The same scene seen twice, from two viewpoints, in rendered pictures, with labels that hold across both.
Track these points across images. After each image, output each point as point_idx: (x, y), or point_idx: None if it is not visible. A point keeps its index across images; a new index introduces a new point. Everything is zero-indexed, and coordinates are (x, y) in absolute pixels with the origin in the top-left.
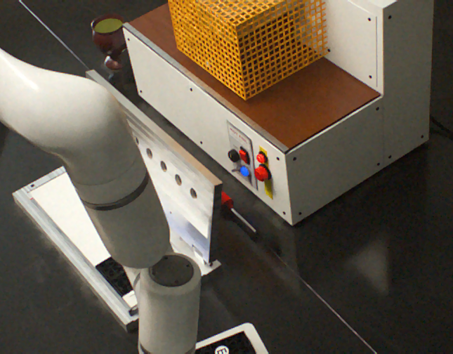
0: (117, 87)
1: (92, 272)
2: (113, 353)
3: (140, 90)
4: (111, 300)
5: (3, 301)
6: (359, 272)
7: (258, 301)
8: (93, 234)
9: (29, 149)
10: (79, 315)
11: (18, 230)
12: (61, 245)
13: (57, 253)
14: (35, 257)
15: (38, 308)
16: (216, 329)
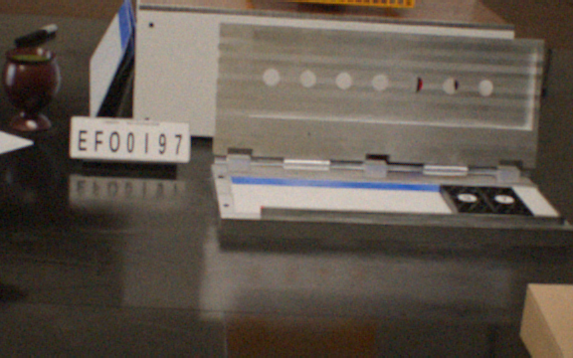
0: None
1: (459, 221)
2: None
3: (143, 118)
4: (524, 225)
5: (428, 287)
6: None
7: None
8: (386, 206)
9: (115, 203)
10: (512, 260)
11: (289, 248)
12: (382, 221)
13: (376, 242)
14: (363, 253)
15: (471, 273)
16: None
